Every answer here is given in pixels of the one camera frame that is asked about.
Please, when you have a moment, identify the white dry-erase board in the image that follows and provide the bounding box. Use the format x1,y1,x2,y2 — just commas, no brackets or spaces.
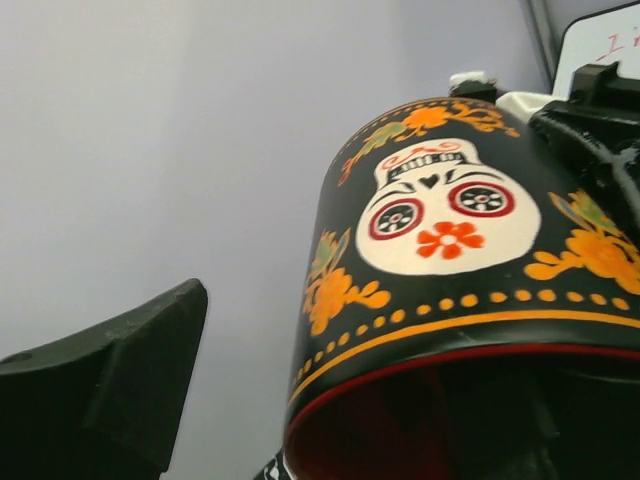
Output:
552,1,639,97

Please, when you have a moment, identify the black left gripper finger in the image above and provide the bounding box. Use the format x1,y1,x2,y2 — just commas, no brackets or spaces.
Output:
1,279,208,480

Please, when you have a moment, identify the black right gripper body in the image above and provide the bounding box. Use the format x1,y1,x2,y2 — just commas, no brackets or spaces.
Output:
529,62,639,235

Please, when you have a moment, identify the red interior mug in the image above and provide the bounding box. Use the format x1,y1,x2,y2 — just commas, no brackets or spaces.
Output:
282,97,639,479

